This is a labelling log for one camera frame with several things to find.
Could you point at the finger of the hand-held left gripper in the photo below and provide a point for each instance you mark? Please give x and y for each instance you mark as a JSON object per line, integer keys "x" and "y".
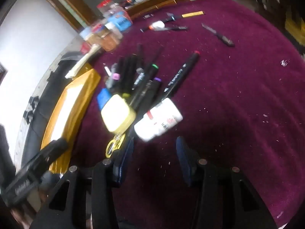
{"x": 53, "y": 150}

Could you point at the clear gel pen black cap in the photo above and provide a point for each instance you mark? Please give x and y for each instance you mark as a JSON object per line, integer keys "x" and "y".
{"x": 218, "y": 34}

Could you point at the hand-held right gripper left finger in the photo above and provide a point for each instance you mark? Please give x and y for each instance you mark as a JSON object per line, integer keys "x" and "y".
{"x": 125, "y": 157}

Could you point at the blue and white canister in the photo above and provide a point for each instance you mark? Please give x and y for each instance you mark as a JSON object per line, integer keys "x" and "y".
{"x": 120, "y": 20}

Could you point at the yellow barrel pen black grip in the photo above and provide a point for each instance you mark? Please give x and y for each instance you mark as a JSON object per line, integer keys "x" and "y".
{"x": 190, "y": 14}

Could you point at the brown jar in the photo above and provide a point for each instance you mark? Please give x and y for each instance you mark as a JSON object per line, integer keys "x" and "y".
{"x": 107, "y": 40}

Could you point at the cream paper roll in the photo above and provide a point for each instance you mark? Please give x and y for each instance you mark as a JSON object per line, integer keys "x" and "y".
{"x": 82, "y": 62}

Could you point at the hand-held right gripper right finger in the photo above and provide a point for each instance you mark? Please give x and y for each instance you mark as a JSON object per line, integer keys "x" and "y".
{"x": 184, "y": 157}

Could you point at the purple velvet tablecloth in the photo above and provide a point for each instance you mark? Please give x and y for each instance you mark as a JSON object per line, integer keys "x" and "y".
{"x": 226, "y": 100}

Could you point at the red lid clear jar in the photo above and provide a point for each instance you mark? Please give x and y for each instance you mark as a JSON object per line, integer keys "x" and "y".
{"x": 104, "y": 6}

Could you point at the white round object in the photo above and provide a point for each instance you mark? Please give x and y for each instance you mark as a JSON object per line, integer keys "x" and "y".
{"x": 158, "y": 25}

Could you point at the black bag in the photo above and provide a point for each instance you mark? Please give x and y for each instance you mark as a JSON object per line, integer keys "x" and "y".
{"x": 45, "y": 105}

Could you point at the wooden cabinet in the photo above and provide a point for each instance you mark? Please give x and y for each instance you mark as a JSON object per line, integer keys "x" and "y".
{"x": 152, "y": 3}

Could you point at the pile of black markers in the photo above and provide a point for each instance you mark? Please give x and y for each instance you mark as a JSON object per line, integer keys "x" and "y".
{"x": 133, "y": 76}

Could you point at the white plastic bottle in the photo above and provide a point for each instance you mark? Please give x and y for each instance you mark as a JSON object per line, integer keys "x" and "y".
{"x": 158, "y": 119}

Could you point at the golden yellow box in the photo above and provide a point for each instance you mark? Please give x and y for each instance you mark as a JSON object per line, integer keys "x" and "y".
{"x": 66, "y": 105}

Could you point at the blue eraser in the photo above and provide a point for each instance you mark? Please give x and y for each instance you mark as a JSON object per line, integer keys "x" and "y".
{"x": 103, "y": 97}

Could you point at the pale yellow case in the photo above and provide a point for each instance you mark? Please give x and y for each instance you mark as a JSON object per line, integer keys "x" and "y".
{"x": 118, "y": 113}

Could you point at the long black pen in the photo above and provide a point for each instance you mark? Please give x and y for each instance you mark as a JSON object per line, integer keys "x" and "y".
{"x": 175, "y": 28}

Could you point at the white paper scrap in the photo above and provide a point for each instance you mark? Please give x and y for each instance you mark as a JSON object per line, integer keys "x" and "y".
{"x": 284, "y": 62}

